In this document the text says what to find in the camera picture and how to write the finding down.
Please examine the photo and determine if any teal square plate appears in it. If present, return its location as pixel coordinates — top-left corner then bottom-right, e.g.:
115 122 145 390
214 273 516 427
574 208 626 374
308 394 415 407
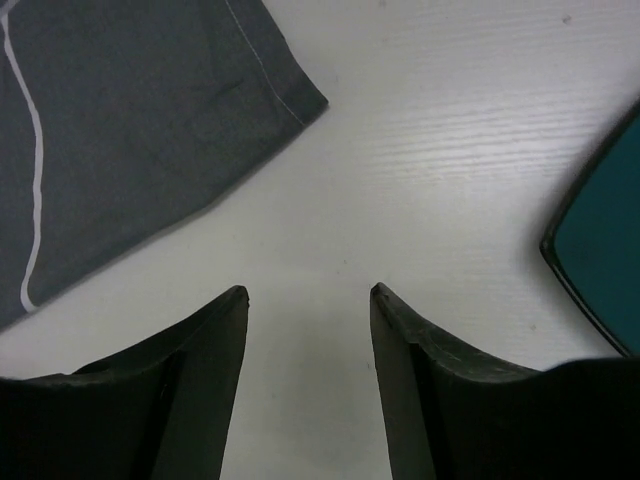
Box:
539 103 639 356

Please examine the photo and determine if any grey striped placemat cloth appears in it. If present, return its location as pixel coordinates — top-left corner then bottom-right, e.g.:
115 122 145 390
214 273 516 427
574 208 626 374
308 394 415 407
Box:
1 0 328 326

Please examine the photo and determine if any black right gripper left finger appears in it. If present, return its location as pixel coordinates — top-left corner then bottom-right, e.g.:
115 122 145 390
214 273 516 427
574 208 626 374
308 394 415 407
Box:
1 286 249 479

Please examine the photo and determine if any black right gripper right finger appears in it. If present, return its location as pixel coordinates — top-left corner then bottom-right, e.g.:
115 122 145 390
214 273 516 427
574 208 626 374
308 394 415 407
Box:
370 284 639 479

